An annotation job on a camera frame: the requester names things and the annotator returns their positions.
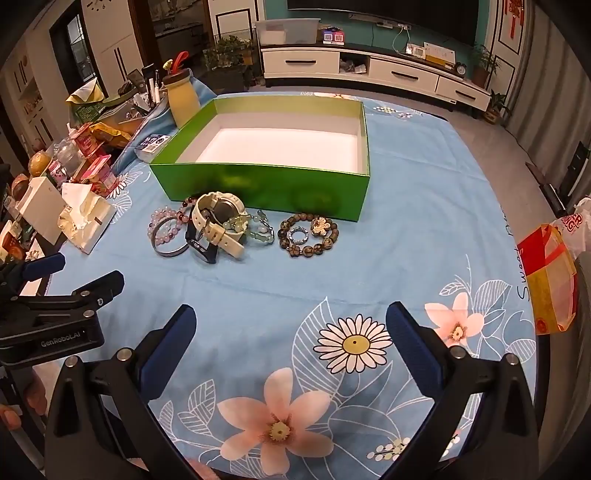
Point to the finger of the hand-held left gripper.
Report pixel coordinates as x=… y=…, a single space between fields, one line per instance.
x=99 y=286
x=44 y=266

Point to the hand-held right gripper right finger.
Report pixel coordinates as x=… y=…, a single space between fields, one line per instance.
x=411 y=339

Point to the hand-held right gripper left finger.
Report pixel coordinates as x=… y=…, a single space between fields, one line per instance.
x=171 y=339

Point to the silver metal bangle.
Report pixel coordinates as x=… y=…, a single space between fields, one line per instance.
x=173 y=253

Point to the dark blue wrist watch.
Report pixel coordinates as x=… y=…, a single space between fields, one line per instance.
x=207 y=256

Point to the cream wrist watch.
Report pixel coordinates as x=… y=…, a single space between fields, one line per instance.
x=221 y=230

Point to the gold flower charm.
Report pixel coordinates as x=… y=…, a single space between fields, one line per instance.
x=319 y=226

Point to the green cardboard box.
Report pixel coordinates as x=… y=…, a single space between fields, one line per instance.
x=277 y=184

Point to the person's left hand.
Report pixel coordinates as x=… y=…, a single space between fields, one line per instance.
x=36 y=392

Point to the white cardboard box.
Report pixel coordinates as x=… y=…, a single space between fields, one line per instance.
x=41 y=205

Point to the tissue pack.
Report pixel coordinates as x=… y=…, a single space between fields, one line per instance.
x=85 y=217

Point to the red snack packets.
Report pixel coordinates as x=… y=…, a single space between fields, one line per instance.
x=99 y=173

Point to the blue floral tablecloth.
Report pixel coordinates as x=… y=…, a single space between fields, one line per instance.
x=415 y=194

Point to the red and yellow bag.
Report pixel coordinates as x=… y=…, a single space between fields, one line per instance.
x=549 y=281

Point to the green and yellow package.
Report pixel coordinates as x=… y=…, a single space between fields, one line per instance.
x=85 y=104

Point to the yellow bottle with brown lid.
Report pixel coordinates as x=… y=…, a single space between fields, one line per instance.
x=182 y=104

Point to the white plastic bag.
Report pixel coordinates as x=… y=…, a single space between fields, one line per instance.
x=579 y=226

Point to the dark chair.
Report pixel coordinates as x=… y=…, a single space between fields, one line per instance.
x=568 y=175

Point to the small potted plant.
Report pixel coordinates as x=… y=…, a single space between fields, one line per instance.
x=496 y=108

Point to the large potted plant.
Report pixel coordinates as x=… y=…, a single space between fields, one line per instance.
x=226 y=57

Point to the white television cabinet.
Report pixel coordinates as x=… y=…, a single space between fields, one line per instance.
x=401 y=71

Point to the black alarm clock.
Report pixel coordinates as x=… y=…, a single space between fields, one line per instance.
x=460 y=69

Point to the tall potted plant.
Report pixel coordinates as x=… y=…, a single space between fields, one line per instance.
x=485 y=64

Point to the small white device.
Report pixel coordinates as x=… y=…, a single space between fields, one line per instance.
x=415 y=50

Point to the red and blue stand signs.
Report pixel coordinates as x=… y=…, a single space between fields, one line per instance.
x=333 y=38

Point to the clear plastic storage box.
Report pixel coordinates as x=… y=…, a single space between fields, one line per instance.
x=286 y=32

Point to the black television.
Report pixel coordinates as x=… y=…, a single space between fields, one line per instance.
x=383 y=14

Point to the wall clock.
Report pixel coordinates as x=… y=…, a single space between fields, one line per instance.
x=99 y=4

